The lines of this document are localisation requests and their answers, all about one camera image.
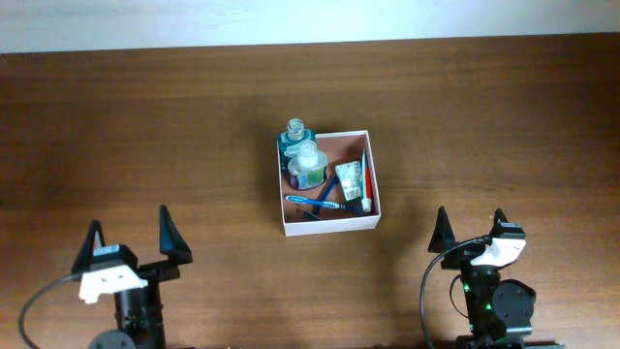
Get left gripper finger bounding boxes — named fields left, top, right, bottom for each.
left=71, top=220, right=105, bottom=274
left=159, top=205, right=193, bottom=265

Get toothpaste tube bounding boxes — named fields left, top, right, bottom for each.
left=361, top=149, right=372, bottom=213

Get green Dettol soap bar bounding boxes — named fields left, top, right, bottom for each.
left=335, top=161, right=361, bottom=202

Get blue white toothbrush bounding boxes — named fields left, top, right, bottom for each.
left=284, top=195, right=355, bottom=211

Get blue disposable razor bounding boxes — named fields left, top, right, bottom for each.
left=302, top=174, right=338, bottom=221

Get clear pump soap bottle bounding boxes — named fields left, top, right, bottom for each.
left=285, top=140, right=328, bottom=191

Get blue mouthwash bottle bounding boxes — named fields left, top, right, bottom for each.
left=277, top=118, right=316, bottom=174

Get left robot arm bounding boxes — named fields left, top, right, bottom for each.
left=72, top=205, right=193, bottom=348

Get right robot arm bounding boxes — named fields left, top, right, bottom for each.
left=419, top=206, right=537, bottom=348

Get white cardboard box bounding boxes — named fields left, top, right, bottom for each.
left=279, top=130, right=382, bottom=237

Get right black cable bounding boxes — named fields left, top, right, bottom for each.
left=418, top=236, right=490, bottom=349

